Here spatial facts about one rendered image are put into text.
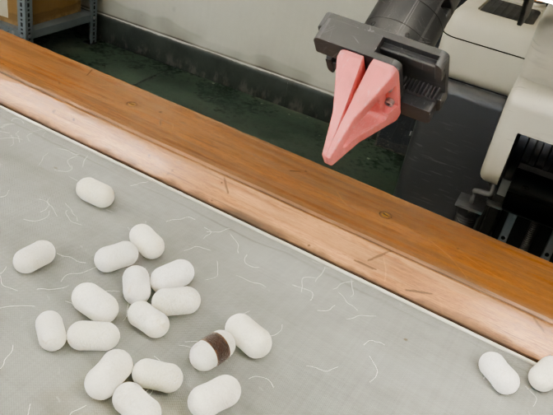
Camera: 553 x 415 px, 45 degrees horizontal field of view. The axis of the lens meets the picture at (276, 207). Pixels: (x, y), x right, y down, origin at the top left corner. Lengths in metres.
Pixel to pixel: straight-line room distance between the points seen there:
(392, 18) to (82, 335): 0.32
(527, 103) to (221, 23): 1.98
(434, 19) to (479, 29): 0.69
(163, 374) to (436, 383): 0.20
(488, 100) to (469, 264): 0.69
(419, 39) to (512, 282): 0.22
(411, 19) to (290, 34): 2.12
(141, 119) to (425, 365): 0.38
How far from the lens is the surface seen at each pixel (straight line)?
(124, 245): 0.53
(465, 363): 0.53
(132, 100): 0.75
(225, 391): 0.43
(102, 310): 0.48
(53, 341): 0.46
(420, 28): 0.52
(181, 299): 0.49
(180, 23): 2.88
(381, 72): 0.49
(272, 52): 2.68
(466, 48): 1.23
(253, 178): 0.63
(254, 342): 0.46
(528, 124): 0.94
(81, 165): 0.67
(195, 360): 0.45
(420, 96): 0.53
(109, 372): 0.43
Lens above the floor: 1.08
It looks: 32 degrees down
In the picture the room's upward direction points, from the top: 11 degrees clockwise
